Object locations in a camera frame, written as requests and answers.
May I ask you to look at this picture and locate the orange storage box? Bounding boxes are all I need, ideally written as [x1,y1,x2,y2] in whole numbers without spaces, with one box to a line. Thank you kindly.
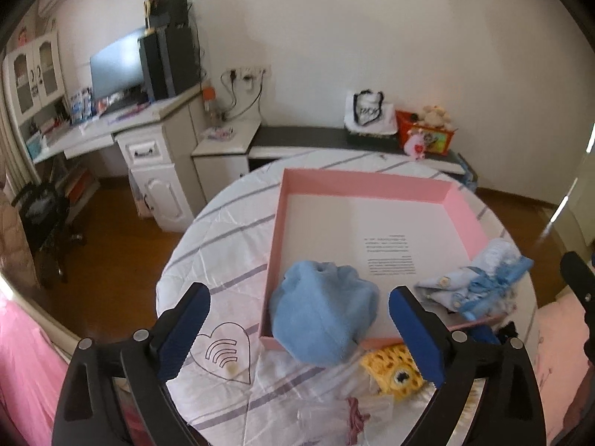
[395,110,459,156]

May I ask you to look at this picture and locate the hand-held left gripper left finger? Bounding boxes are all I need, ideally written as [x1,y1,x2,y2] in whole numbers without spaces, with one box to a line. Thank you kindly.
[51,282,212,446]

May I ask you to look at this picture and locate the cream plush toy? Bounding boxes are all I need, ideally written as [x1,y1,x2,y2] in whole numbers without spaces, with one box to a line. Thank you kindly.
[416,103,454,128]

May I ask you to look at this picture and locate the small white side cabinet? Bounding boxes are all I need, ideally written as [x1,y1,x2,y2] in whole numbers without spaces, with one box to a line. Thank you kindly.
[192,120,262,205]

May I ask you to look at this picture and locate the black office chair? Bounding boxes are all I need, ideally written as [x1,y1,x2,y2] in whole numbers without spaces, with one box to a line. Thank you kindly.
[12,181,87,284]

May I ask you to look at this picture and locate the blue and white packets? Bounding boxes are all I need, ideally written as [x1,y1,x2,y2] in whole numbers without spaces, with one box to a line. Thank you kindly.
[70,88,94,124]

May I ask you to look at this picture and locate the blue knitted sock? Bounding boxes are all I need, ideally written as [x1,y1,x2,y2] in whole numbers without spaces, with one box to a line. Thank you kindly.
[469,323,498,345]

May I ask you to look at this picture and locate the yellow crochet hat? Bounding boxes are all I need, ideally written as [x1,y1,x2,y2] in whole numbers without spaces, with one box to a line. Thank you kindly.
[361,343,426,403]

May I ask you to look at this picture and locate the low black-top bench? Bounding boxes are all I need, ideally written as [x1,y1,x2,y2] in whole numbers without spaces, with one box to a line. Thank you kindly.
[248,125,475,177]

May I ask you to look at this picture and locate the white wall power strip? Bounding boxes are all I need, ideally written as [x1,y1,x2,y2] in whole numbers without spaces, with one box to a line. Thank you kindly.
[221,64,271,87]

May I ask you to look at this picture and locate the black computer tower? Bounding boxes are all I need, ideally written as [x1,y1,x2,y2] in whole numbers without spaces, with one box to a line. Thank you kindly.
[138,25,198,100]

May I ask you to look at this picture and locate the white desk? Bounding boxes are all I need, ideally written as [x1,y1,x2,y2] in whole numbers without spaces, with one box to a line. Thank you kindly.
[32,81,210,233]

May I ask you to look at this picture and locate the white glass-door cabinet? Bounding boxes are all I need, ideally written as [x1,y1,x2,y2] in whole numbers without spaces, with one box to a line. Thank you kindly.
[2,28,66,119]

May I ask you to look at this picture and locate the pink plush toy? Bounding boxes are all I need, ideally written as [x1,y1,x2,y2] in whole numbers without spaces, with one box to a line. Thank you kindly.
[403,130,431,161]

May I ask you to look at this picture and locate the pink shallow cardboard box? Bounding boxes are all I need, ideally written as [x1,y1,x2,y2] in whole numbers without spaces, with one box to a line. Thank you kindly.
[258,167,507,351]

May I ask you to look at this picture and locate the black computer monitor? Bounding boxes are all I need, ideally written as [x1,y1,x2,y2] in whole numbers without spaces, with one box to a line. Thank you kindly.
[89,28,147,100]

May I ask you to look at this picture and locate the light blue baby clothes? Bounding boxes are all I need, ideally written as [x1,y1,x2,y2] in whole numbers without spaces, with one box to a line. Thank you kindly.
[414,238,534,321]

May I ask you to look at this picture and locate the pink bed sheet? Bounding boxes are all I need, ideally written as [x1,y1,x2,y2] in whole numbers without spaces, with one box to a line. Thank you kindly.
[0,283,70,446]

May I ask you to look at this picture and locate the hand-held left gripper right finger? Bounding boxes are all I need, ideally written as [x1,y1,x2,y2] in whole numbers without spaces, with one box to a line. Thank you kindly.
[388,285,547,446]

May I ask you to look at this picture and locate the pink floral bedding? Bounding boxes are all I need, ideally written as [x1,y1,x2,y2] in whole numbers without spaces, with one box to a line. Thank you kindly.
[532,288,595,428]

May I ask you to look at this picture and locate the light blue fleece hat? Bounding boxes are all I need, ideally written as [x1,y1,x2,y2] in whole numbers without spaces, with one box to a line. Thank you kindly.
[270,260,381,367]

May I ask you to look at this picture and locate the bottle with orange cap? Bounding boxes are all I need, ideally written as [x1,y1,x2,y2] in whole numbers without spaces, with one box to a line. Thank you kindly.
[203,87,219,126]

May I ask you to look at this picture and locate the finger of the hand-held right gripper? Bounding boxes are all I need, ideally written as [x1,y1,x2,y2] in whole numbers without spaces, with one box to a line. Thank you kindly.
[560,251,595,340]

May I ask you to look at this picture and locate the black box on tower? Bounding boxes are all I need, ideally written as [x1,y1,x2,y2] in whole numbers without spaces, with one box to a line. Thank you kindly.
[146,0,190,29]

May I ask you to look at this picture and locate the clear bag with hair tie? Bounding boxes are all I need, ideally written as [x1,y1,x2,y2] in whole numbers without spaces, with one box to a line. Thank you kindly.
[297,395,396,446]

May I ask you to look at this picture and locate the white tote bag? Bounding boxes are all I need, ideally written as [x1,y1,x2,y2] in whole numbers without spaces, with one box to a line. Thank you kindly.
[344,89,398,135]

